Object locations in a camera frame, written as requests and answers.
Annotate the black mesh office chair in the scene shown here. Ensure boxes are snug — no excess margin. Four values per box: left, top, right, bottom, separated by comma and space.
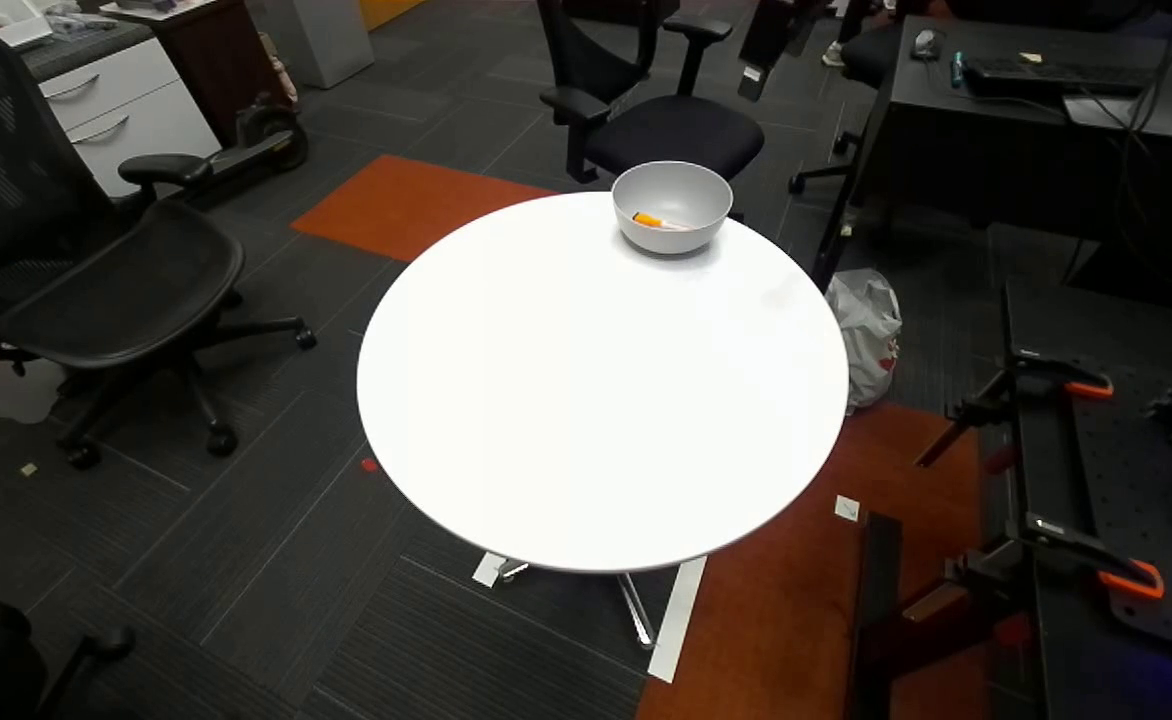
0, 16, 318, 474

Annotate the black stand leg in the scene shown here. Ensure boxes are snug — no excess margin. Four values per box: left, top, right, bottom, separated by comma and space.
850, 512, 910, 720

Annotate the white table base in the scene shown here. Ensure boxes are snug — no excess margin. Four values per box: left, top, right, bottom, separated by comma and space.
467, 550, 713, 687

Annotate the grey round bowl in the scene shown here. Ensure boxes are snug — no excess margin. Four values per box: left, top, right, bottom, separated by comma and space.
607, 156, 737, 259

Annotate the black keyboard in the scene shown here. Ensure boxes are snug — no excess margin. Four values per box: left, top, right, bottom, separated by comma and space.
959, 54, 1169, 101

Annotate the black kick scooter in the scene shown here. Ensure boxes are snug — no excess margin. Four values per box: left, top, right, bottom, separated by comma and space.
187, 94, 316, 209

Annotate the white plastic bag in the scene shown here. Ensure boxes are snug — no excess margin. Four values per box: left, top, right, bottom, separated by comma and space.
823, 266, 906, 416

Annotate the white red floor object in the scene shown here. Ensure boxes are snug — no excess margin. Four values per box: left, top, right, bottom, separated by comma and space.
0, 345, 71, 427

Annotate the black orange bar clamp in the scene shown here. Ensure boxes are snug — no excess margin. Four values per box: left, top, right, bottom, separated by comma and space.
917, 349, 1120, 474
948, 512, 1169, 611

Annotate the grey metal cabinet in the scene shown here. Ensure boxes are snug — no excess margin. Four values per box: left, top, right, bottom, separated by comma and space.
245, 0, 378, 94

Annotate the white drawer cabinet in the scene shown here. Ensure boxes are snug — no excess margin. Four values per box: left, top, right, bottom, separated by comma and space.
18, 34, 227, 203

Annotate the dark brown cabinet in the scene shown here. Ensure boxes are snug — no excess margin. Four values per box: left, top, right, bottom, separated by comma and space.
100, 0, 302, 150

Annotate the black padded office chair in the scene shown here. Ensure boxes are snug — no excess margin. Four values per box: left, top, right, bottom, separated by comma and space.
534, 0, 769, 187

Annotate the black desk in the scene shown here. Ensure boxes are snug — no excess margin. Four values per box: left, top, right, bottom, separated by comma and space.
814, 12, 1172, 317

